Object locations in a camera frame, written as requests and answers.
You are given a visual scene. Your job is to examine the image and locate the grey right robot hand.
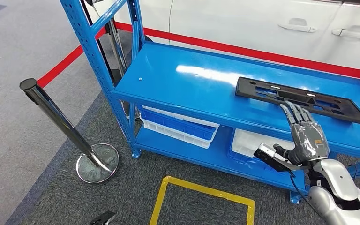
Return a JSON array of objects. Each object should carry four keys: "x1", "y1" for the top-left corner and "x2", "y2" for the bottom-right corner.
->
[{"x1": 273, "y1": 100, "x2": 330, "y2": 166}]

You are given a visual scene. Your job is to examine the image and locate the long black plastic part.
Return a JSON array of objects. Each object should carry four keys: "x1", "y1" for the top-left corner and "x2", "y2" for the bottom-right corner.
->
[{"x1": 235, "y1": 76, "x2": 360, "y2": 126}]

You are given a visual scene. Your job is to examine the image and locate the blue metal shelf rack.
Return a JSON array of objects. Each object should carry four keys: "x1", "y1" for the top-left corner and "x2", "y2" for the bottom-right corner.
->
[{"x1": 59, "y1": 0, "x2": 360, "y2": 205}]

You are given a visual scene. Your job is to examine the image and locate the blue plastic bin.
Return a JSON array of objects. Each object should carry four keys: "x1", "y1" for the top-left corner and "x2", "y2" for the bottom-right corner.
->
[
  {"x1": 139, "y1": 107, "x2": 218, "y2": 141},
  {"x1": 227, "y1": 149, "x2": 280, "y2": 173}
]

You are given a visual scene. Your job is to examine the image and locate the yellow floor tape square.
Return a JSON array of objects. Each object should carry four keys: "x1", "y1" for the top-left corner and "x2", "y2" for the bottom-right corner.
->
[{"x1": 149, "y1": 175, "x2": 256, "y2": 225}]

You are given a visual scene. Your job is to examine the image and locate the red barrier belt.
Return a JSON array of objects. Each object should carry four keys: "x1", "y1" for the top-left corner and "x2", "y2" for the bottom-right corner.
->
[
  {"x1": 114, "y1": 21, "x2": 360, "y2": 79},
  {"x1": 36, "y1": 27, "x2": 107, "y2": 89}
]

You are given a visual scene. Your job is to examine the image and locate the white car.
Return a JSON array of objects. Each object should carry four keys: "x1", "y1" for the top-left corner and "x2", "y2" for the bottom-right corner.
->
[{"x1": 91, "y1": 0, "x2": 360, "y2": 131}]

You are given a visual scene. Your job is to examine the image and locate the black camera cable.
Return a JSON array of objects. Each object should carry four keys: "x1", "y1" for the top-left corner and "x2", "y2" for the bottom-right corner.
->
[{"x1": 287, "y1": 171, "x2": 320, "y2": 218}]

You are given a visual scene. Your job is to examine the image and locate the white car door handle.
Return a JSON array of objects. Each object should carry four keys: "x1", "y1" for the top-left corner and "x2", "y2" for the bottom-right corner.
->
[
  {"x1": 331, "y1": 25, "x2": 360, "y2": 40},
  {"x1": 277, "y1": 17, "x2": 318, "y2": 33}
]

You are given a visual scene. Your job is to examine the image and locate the thin black stanchion post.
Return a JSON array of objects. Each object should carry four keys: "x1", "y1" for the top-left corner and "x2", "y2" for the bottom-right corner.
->
[{"x1": 80, "y1": 0, "x2": 128, "y2": 88}]

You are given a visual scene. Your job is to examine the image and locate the chrome stanchion post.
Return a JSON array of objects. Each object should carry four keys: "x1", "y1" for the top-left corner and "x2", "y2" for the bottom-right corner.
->
[
  {"x1": 19, "y1": 78, "x2": 120, "y2": 184},
  {"x1": 105, "y1": 18, "x2": 141, "y2": 122}
]

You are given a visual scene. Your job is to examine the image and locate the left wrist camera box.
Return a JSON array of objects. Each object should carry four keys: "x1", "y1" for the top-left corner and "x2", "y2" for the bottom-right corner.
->
[{"x1": 88, "y1": 210, "x2": 116, "y2": 225}]

